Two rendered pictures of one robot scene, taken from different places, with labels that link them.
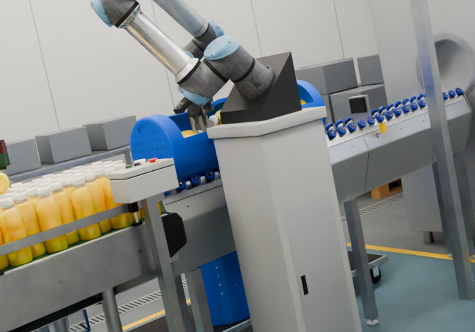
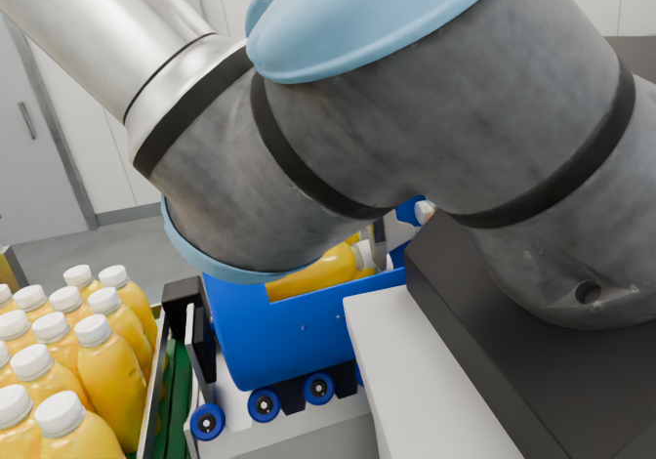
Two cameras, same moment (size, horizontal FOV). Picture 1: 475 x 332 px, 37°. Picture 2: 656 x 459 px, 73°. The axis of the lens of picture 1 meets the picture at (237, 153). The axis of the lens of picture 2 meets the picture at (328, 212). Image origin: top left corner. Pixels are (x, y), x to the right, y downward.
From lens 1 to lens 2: 2.33 m
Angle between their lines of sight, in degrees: 33
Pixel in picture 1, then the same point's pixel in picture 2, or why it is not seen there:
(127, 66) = not seen: outside the picture
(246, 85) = (512, 257)
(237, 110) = (451, 310)
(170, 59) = (55, 49)
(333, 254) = not seen: outside the picture
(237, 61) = (458, 118)
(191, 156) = (293, 354)
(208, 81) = (255, 211)
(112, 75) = not seen: outside the picture
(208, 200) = (348, 445)
